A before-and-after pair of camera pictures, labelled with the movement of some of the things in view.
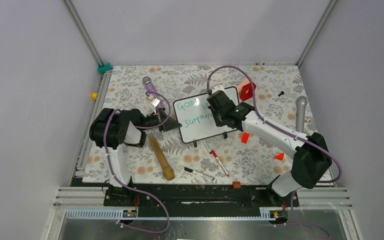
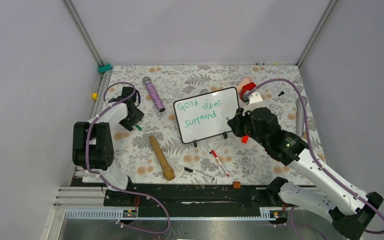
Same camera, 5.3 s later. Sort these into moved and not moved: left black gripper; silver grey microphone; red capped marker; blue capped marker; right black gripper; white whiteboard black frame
Moved: right black gripper; left black gripper
Not moved: silver grey microphone; blue capped marker; red capped marker; white whiteboard black frame
